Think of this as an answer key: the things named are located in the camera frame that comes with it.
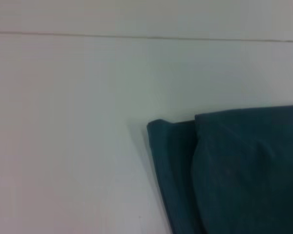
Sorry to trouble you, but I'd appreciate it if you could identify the teal blue printed t-shirt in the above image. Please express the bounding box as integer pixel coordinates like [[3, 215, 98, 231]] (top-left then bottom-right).
[[146, 104, 293, 234]]

